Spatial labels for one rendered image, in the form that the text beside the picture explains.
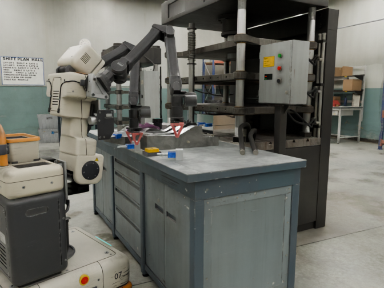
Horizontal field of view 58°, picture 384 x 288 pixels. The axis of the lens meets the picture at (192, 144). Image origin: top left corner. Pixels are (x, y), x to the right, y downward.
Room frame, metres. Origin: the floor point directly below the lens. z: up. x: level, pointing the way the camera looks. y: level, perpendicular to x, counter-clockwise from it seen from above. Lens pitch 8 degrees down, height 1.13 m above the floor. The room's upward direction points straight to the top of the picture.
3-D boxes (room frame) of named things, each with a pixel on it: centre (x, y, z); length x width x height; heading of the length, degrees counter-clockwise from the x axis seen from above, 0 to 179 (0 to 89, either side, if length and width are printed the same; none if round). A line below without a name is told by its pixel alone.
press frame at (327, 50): (3.38, -0.78, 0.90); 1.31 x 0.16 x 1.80; 29
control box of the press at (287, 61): (2.36, -0.61, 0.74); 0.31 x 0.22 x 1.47; 29
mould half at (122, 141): (2.48, 0.36, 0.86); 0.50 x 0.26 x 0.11; 136
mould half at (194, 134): (2.21, 0.11, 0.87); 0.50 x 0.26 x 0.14; 119
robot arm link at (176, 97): (1.73, 0.07, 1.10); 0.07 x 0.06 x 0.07; 99
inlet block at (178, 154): (1.72, 0.11, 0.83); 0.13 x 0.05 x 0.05; 92
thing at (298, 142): (3.16, -0.37, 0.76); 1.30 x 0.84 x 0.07; 29
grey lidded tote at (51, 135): (8.05, 3.30, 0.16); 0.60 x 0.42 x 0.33; 112
